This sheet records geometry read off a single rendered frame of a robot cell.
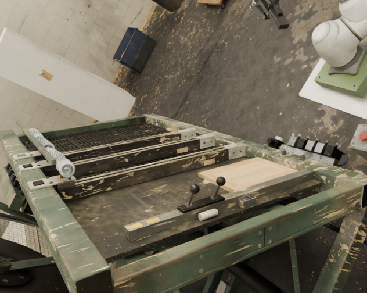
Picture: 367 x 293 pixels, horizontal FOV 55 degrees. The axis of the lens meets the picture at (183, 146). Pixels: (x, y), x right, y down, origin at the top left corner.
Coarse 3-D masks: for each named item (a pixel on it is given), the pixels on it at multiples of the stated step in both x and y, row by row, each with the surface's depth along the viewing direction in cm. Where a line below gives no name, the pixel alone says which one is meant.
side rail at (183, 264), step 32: (320, 192) 144; (352, 192) 147; (256, 224) 121; (288, 224) 129; (320, 224) 139; (160, 256) 106; (192, 256) 108; (224, 256) 116; (128, 288) 99; (160, 288) 104
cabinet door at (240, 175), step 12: (216, 168) 188; (228, 168) 187; (240, 168) 187; (252, 168) 186; (264, 168) 185; (276, 168) 183; (288, 168) 182; (228, 180) 170; (240, 180) 170; (252, 180) 169; (264, 180) 168
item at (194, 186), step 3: (192, 186) 130; (195, 186) 130; (198, 186) 130; (192, 189) 130; (195, 189) 129; (198, 189) 130; (192, 192) 130; (195, 192) 130; (192, 195) 133; (192, 198) 134; (189, 201) 135; (186, 204) 137; (189, 204) 136; (186, 207) 137; (189, 207) 137
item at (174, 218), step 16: (288, 176) 165; (304, 176) 167; (240, 192) 150; (256, 192) 152; (272, 192) 158; (208, 208) 140; (224, 208) 145; (128, 224) 128; (144, 224) 128; (160, 224) 130; (176, 224) 134
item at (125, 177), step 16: (240, 144) 210; (160, 160) 188; (176, 160) 187; (192, 160) 192; (224, 160) 203; (96, 176) 170; (112, 176) 169; (128, 176) 174; (144, 176) 178; (160, 176) 183; (64, 192) 159; (80, 192) 163; (96, 192) 167
